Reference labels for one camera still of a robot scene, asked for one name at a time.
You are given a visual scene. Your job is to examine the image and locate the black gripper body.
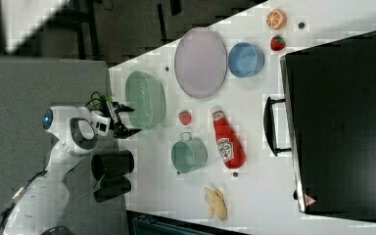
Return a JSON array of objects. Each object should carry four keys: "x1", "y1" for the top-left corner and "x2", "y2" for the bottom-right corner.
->
[{"x1": 107, "y1": 102, "x2": 120, "y2": 131}]

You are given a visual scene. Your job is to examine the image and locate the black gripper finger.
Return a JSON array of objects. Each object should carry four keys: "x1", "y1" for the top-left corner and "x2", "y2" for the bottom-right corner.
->
[
  {"x1": 117, "y1": 103, "x2": 134, "y2": 113},
  {"x1": 114, "y1": 124, "x2": 141, "y2": 139}
]

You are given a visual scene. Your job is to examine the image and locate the green plastic strainer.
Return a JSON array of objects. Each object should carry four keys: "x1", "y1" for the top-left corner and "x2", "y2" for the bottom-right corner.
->
[{"x1": 125, "y1": 70, "x2": 165, "y2": 130}]

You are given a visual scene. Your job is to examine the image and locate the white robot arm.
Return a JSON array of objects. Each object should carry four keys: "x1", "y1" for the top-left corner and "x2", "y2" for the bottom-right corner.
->
[{"x1": 0, "y1": 102, "x2": 139, "y2": 235}]

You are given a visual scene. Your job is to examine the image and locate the black utensil holder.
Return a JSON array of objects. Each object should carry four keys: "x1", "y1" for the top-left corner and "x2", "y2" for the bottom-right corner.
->
[{"x1": 91, "y1": 150, "x2": 135, "y2": 180}]

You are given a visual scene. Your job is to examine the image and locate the green metal pot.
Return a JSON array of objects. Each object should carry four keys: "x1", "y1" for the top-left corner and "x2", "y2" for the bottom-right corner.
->
[{"x1": 170, "y1": 132, "x2": 208, "y2": 173}]

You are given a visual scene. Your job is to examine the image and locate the lavender round plate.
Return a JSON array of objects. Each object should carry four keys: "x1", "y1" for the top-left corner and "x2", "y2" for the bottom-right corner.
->
[{"x1": 174, "y1": 27, "x2": 227, "y2": 99}]

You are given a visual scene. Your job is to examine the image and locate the red ketchup bottle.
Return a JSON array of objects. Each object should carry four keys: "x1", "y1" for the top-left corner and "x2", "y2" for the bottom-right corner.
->
[{"x1": 211, "y1": 106, "x2": 246, "y2": 169}]

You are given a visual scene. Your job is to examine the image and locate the peeled banana toy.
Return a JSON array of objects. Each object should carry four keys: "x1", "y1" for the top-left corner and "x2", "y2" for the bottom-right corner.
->
[{"x1": 205, "y1": 187, "x2": 227, "y2": 221}]

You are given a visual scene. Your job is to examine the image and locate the blue plastic cup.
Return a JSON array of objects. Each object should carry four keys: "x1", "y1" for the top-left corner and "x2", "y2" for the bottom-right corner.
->
[{"x1": 228, "y1": 42, "x2": 265, "y2": 78}]

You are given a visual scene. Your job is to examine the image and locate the small red strawberry toy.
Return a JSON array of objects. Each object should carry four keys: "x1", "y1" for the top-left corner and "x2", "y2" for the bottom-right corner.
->
[{"x1": 270, "y1": 36, "x2": 286, "y2": 51}]

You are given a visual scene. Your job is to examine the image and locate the orange slice toy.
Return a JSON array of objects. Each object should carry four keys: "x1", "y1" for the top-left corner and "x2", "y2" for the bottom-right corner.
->
[{"x1": 265, "y1": 9, "x2": 288, "y2": 30}]

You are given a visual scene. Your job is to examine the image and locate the silver toaster oven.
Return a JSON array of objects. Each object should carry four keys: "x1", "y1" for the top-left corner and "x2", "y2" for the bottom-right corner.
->
[{"x1": 279, "y1": 30, "x2": 376, "y2": 223}]

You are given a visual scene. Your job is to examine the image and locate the blue table frame rail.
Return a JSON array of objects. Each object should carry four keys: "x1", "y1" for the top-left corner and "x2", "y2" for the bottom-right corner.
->
[{"x1": 130, "y1": 214, "x2": 245, "y2": 235}]

